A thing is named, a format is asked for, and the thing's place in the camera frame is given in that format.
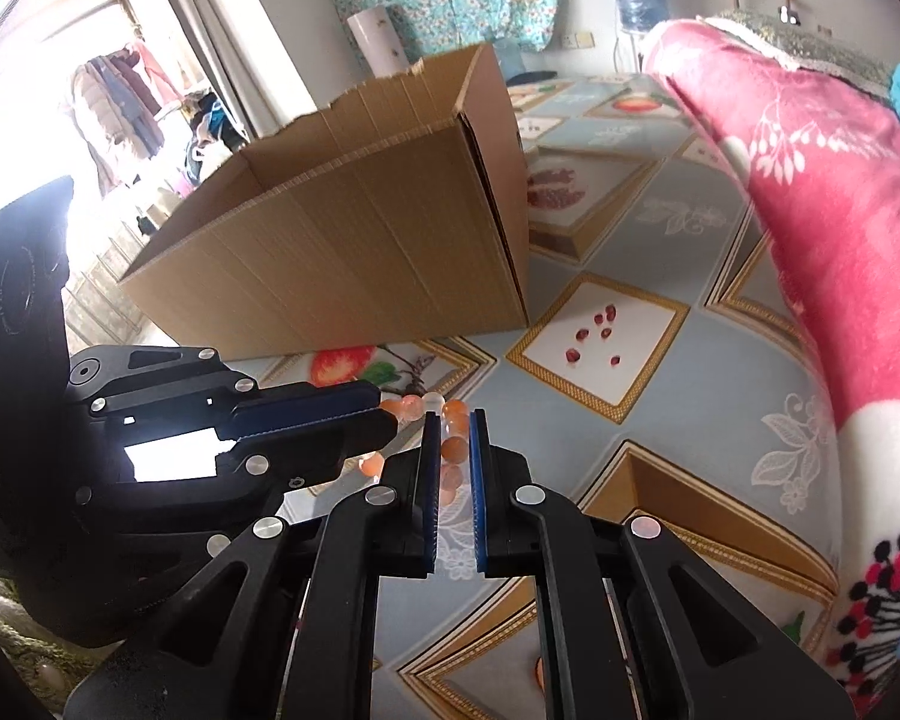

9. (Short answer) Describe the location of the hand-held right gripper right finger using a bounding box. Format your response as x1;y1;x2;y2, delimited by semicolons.
469;409;856;720

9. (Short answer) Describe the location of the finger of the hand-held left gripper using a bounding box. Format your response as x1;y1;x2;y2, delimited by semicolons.
216;409;400;502
86;367;383;442

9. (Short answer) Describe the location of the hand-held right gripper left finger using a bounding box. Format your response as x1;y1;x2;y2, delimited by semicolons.
64;409;443;720

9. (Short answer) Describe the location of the orange bead bracelet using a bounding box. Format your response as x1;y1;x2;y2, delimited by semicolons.
360;392;470;511

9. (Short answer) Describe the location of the brown cardboard box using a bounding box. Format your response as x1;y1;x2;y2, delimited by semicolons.
118;43;532;361

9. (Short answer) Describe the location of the metal window railing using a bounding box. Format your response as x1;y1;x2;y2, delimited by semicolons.
67;232;151;346

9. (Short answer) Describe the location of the pile of clothes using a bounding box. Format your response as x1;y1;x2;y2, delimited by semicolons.
184;94;248;173

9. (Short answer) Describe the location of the row of hanging clothes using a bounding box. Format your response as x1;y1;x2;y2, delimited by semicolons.
71;41;185;196

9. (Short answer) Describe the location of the pale rolled mat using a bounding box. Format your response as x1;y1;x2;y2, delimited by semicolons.
346;6;410;80

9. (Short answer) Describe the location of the grey window curtain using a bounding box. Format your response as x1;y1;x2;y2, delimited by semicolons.
146;0;323;143

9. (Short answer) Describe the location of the pink floral blanket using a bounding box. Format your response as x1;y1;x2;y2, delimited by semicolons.
640;19;900;720

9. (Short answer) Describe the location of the silver glitter cloth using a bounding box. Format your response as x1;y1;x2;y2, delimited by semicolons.
701;7;900;87

